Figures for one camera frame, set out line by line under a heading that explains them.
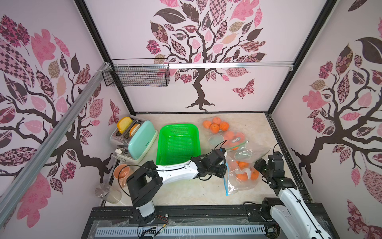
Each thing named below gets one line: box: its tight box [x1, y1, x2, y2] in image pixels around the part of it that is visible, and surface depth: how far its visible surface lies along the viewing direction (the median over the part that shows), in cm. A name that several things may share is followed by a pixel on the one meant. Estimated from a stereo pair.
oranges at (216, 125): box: [202, 117, 230, 134], surface depth 107 cm
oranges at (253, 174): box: [235, 160, 260, 182], surface depth 82 cm
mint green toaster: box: [109, 116, 159, 164], surface depth 89 cm
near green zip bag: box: [225, 140, 272, 168], surface depth 92 cm
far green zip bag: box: [201, 116, 250, 151], surface depth 105 cm
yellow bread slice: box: [116, 116, 133, 134], surface depth 89 cm
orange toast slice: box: [129, 123, 141, 137], surface depth 86 cm
